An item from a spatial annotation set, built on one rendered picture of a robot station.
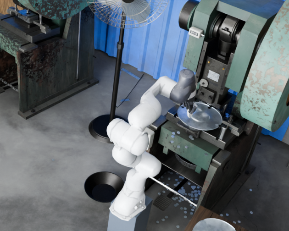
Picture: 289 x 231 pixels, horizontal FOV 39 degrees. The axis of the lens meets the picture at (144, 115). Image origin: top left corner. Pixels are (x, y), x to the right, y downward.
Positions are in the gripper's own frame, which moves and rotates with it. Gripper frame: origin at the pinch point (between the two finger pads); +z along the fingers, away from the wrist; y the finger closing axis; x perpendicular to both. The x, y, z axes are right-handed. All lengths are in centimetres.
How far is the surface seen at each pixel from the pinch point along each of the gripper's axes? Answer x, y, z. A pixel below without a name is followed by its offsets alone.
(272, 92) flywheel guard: 17, 40, -42
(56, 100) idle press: -35, -143, 95
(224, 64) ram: 31.4, -1.8, -14.3
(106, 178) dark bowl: -54, -39, 75
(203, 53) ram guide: 26.9, -13.9, -18.3
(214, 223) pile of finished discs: -30, 47, 39
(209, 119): 12.5, 3.9, 18.9
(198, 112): 11.7, -4.9, 18.8
